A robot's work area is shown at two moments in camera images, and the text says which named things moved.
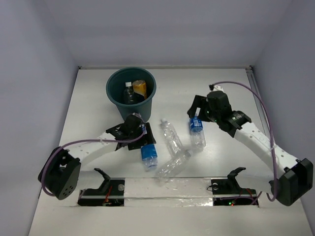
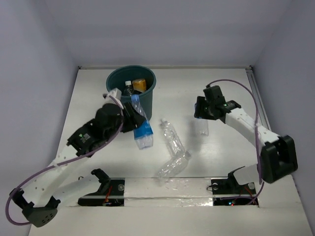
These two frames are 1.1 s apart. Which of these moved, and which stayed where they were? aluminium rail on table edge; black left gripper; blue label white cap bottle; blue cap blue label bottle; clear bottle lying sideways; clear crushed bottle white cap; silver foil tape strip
Moved: blue cap blue label bottle; black left gripper; blue label white cap bottle
Stayed: clear bottle lying sideways; silver foil tape strip; clear crushed bottle white cap; aluminium rail on table edge
